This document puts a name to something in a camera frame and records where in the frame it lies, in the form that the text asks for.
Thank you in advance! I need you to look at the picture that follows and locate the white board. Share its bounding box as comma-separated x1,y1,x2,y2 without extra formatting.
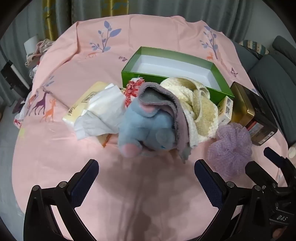
24,35,40,56

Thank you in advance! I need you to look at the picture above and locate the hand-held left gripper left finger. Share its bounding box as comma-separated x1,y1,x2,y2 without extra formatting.
23,159,100,241

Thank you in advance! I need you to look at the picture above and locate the small cream printed box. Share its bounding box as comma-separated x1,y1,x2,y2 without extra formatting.
217,96,234,124

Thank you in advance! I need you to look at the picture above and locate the blue plush bunny toy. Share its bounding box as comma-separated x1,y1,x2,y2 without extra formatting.
118,100,178,159

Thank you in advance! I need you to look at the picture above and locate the yellow tissue pack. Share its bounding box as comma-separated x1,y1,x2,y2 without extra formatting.
62,81,126,142

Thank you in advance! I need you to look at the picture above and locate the purple bath pouf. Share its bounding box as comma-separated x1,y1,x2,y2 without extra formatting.
207,123,253,176

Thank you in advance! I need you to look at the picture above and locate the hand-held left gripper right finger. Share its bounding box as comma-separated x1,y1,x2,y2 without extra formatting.
194,159,270,241

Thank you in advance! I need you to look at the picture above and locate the grey sofa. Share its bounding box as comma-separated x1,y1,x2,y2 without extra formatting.
231,35,296,149

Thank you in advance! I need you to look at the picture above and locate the pink printed tablecloth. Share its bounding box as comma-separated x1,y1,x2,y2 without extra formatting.
11,14,289,241

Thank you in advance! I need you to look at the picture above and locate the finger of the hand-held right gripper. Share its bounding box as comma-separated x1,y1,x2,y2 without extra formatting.
264,147,293,173
245,161,278,193

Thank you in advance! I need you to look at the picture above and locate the grey cloth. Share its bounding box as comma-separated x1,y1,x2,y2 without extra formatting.
138,82,192,164

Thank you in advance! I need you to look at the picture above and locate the pile of clothes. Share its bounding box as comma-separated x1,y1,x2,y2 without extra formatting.
25,39,55,78

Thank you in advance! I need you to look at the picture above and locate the green cardboard box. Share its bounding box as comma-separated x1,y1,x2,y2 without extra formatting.
121,46,235,106

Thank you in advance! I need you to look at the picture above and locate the black and gold tin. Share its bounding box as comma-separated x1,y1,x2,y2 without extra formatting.
230,81,278,146

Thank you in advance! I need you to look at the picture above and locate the white printed plastic bag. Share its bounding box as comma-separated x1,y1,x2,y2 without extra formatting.
13,93,33,128

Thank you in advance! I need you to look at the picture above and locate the black stand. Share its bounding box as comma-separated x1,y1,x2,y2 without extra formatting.
0,60,30,92

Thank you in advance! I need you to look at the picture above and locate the striped cushion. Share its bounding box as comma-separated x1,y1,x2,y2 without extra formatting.
239,39,270,55

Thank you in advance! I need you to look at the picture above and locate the cream fleece towel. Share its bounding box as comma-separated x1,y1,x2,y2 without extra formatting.
159,77,219,147

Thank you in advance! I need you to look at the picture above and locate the red floral tissue pack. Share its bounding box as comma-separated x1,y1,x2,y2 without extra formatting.
125,77,145,107

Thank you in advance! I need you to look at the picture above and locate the yellow curtain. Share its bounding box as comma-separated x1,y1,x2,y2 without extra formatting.
43,0,129,41

